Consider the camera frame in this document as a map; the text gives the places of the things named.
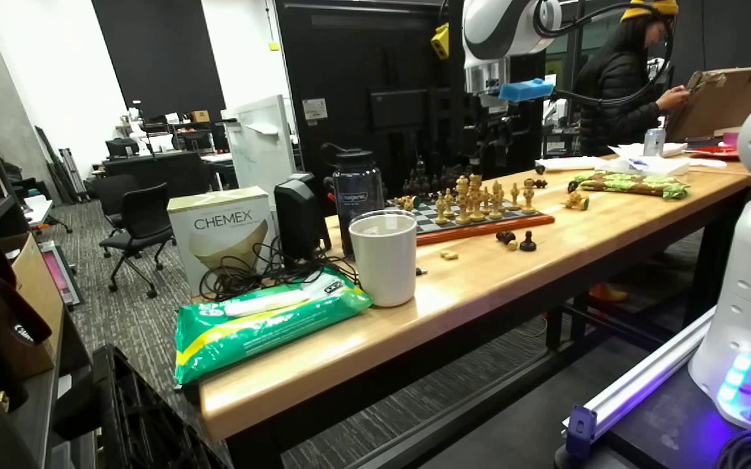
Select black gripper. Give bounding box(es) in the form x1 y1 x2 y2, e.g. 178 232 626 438
473 90 526 177

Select wooden framed chess board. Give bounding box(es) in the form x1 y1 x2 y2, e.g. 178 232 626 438
383 189 559 246

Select pink flat board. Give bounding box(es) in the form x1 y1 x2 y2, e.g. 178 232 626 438
36 236 86 313

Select yellow hanging tag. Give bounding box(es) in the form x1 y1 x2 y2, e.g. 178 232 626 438
429 21 455 63

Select green patterned tray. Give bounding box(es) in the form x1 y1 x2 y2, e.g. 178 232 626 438
563 166 691 202

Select person in dark jacket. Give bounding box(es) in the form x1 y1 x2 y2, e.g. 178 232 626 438
568 0 693 162

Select large black cabinet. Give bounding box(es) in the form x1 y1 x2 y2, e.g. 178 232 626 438
273 0 562 202

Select white paper cup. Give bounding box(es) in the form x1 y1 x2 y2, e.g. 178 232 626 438
347 209 421 310

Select white papers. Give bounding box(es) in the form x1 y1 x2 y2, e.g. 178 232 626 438
534 141 734 177

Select clear sanitizer bottle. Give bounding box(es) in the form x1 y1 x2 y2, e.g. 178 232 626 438
642 115 671 158

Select white label on cabinet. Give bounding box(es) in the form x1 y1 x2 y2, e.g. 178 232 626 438
301 94 332 124

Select black coffee grinder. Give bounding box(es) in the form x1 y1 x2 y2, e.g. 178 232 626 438
272 168 332 276

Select yellow hat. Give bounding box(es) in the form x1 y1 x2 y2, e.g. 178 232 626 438
618 0 683 26

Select red plate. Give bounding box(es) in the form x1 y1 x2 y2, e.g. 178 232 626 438
687 128 744 163

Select brown cardboard box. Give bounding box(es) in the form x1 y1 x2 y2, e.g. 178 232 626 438
669 63 751 143

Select white standing panel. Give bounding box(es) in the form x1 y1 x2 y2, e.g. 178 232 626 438
221 90 303 209

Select Chemex filter box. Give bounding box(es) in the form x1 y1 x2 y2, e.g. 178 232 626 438
165 185 279 295

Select green wipes package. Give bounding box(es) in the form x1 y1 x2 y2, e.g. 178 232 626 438
169 266 376 390

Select dark office desk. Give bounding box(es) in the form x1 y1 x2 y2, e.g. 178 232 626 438
100 147 240 201

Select black office chair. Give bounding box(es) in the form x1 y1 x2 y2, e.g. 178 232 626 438
97 180 178 301

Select black plastic crate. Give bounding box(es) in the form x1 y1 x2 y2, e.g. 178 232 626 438
51 344 224 469

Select open cardboard box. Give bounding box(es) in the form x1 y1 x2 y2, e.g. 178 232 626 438
8 232 69 377

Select aluminium rail blue bracket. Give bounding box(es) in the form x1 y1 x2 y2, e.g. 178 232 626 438
562 305 721 464

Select coiled black power cord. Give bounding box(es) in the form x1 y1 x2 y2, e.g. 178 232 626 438
195 250 267 305

